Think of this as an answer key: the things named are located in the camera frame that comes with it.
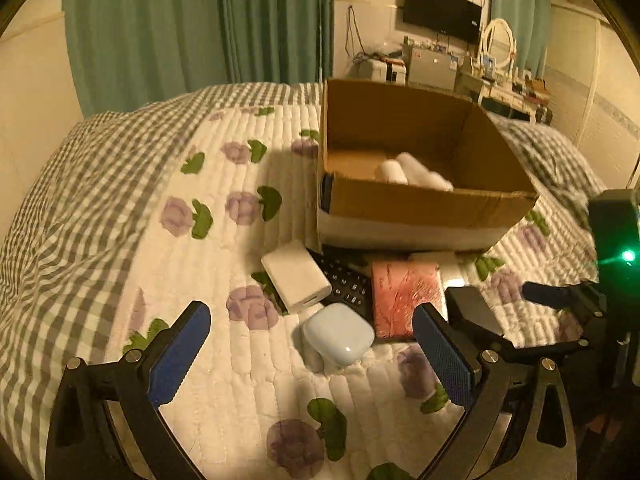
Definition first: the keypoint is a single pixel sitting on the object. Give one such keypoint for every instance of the green curtain right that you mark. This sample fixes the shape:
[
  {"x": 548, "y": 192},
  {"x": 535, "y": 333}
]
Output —
[{"x": 530, "y": 22}]

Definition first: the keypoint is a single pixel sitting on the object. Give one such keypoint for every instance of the white dressing table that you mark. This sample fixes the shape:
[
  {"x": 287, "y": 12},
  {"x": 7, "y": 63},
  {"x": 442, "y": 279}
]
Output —
[{"x": 497, "y": 99}]

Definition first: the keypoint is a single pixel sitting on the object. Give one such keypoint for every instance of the white cylindrical bottle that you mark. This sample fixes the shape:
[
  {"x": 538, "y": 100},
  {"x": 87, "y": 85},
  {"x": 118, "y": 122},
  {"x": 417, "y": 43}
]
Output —
[{"x": 419, "y": 175}]

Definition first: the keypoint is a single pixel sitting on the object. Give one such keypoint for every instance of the white louvered wardrobe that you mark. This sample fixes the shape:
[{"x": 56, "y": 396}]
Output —
[{"x": 594, "y": 89}]

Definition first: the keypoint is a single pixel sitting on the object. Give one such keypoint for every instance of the light blue earbuds case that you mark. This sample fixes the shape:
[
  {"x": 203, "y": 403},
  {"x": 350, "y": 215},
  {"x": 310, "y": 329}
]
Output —
[{"x": 339, "y": 334}]

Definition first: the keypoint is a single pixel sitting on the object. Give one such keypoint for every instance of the green curtain left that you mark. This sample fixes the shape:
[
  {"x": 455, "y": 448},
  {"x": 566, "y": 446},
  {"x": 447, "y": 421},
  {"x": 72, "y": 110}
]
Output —
[{"x": 126, "y": 53}]

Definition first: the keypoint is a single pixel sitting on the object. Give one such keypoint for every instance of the green curtain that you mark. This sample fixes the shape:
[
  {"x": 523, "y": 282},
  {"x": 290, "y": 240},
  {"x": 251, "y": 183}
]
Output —
[
  {"x": 126, "y": 53},
  {"x": 530, "y": 22}
]

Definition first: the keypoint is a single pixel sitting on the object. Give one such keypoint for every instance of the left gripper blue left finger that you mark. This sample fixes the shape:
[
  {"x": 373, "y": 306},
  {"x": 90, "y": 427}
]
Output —
[{"x": 83, "y": 442}]

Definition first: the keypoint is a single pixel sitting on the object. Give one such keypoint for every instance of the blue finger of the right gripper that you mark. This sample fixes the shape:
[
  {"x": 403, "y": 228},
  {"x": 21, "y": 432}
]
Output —
[
  {"x": 562, "y": 297},
  {"x": 469, "y": 314}
]

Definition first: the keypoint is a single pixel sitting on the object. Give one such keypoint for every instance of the white charger block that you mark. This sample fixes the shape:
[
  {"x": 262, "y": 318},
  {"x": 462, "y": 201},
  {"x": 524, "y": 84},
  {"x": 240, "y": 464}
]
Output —
[{"x": 297, "y": 279}]

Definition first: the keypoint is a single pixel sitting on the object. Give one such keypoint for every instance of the open cardboard box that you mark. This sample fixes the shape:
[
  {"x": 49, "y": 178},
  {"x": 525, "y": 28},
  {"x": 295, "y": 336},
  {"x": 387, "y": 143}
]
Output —
[{"x": 364, "y": 123}]

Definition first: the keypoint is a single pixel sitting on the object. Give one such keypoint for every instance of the black wall television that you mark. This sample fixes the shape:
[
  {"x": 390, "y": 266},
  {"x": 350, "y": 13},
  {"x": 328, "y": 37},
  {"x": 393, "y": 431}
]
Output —
[{"x": 454, "y": 18}]

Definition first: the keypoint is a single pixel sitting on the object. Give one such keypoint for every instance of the white suitcase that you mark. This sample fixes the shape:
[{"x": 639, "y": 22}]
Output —
[{"x": 391, "y": 71}]

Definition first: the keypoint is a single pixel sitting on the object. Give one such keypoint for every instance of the white rectangular box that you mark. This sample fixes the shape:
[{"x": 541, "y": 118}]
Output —
[{"x": 448, "y": 264}]

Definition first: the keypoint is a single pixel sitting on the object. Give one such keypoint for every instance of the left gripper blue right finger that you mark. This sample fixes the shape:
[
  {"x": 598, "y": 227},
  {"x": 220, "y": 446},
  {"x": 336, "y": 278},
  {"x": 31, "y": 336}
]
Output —
[{"x": 516, "y": 421}]

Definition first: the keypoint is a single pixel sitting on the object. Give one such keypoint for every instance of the silver mini fridge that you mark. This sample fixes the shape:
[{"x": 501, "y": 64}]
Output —
[{"x": 430, "y": 68}]

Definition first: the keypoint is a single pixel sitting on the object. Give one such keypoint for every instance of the oval vanity mirror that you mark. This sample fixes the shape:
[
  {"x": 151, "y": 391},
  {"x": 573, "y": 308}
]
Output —
[{"x": 498, "y": 43}]

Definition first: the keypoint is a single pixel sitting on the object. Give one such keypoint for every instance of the grey checkered duvet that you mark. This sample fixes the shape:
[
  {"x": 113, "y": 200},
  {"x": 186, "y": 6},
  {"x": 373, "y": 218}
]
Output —
[{"x": 138, "y": 214}]

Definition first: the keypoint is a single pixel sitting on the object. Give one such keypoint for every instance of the black remote control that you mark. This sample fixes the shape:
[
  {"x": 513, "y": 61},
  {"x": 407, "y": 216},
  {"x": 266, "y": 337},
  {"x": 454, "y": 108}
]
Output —
[{"x": 348, "y": 286}]

